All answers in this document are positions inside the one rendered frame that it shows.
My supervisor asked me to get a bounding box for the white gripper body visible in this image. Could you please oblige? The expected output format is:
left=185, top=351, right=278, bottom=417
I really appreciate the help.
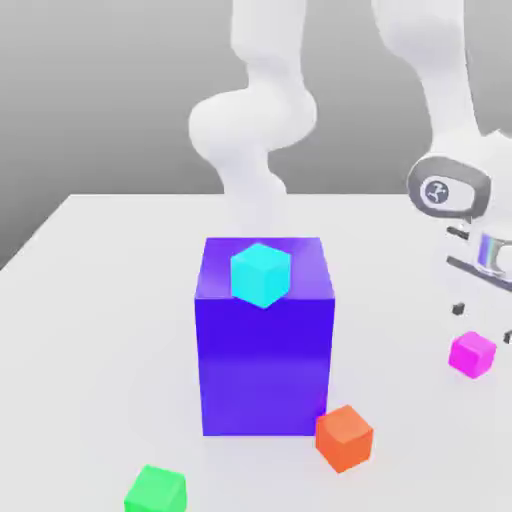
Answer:
left=441, top=253, right=512, bottom=317

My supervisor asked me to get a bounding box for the small magenta cube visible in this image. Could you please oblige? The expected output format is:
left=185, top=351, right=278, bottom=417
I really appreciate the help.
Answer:
left=447, top=330, right=498, bottom=380

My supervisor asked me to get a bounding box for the small orange cube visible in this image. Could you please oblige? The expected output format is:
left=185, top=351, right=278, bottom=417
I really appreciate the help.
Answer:
left=314, top=404, right=375, bottom=474

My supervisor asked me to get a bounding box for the small cyan cube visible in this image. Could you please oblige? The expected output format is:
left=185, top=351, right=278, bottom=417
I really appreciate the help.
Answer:
left=230, top=242, right=292, bottom=310

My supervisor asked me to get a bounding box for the small green cube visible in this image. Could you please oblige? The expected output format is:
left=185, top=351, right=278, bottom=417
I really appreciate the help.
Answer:
left=123, top=464, right=188, bottom=512

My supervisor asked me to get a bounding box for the large blue box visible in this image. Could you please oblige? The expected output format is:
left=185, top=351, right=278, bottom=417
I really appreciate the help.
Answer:
left=193, top=236, right=336, bottom=438

